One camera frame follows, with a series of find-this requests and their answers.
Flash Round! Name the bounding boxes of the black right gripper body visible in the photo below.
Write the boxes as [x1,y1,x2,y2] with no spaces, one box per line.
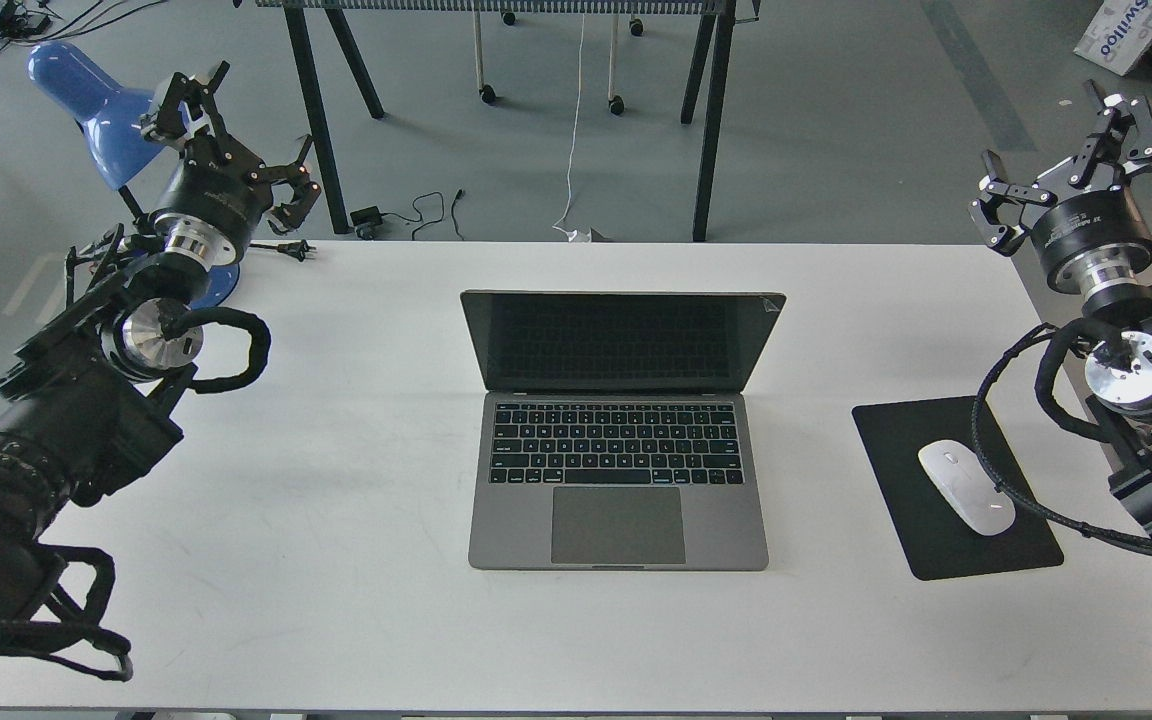
[1030,188,1152,296]

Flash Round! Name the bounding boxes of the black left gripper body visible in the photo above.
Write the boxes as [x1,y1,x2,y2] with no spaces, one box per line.
[152,132,270,251]

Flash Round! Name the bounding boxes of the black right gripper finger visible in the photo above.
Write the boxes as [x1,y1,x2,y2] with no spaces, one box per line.
[1036,79,1152,199]
[969,149,1058,258]

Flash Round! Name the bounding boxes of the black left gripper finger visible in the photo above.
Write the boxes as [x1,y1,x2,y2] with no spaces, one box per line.
[141,61,232,165]
[253,135,323,236]

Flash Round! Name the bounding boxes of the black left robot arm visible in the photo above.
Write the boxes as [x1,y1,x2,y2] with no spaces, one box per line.
[0,61,321,682]

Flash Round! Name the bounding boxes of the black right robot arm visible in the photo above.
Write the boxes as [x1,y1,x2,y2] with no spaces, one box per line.
[969,81,1152,555]

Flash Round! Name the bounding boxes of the white cardboard box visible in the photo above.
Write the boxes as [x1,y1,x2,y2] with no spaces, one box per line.
[1073,1,1152,77]

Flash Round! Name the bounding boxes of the white computer mouse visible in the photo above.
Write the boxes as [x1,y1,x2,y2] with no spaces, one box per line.
[916,439,1018,536]

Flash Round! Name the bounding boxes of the white rolling cart legs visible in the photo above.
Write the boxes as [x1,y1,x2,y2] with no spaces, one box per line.
[471,12,626,119]

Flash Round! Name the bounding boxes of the black mouse pad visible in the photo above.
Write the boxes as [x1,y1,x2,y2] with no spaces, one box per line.
[852,396,1064,582]

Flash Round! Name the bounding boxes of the grey open laptop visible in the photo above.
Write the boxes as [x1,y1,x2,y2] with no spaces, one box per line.
[460,290,786,571]

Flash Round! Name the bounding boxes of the black power adapter with cable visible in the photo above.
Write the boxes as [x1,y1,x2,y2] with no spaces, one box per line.
[348,188,467,242]

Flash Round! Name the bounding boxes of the black braided left cable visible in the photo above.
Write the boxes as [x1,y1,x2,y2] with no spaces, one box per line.
[158,306,273,395]

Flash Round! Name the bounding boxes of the black braided cable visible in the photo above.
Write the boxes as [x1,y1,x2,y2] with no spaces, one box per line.
[158,306,273,395]
[971,318,1152,576]

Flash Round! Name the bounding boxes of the black cable bundle on floor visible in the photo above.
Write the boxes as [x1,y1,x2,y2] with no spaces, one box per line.
[0,0,169,93]

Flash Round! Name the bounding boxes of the white hanging cable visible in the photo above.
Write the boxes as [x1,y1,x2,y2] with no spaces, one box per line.
[551,12,617,244]

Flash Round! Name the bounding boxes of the black braided right cable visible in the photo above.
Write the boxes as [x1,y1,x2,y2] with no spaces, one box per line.
[971,318,1152,576]

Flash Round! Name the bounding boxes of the black metal frame table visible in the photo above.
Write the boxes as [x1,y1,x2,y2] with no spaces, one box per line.
[253,0,763,244]

